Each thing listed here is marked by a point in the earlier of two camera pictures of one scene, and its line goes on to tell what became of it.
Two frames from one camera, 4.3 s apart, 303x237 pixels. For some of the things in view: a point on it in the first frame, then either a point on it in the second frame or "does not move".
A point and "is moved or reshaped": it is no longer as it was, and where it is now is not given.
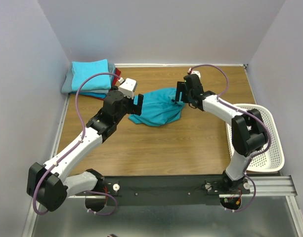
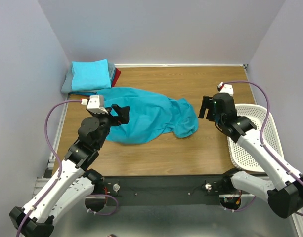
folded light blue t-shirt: [81, 70] does not move
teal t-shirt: [158, 107] is moved or reshaped
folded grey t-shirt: [67, 87] does not move
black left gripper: [136, 109] -> [123, 113]
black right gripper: [180, 88] -> [206, 102]
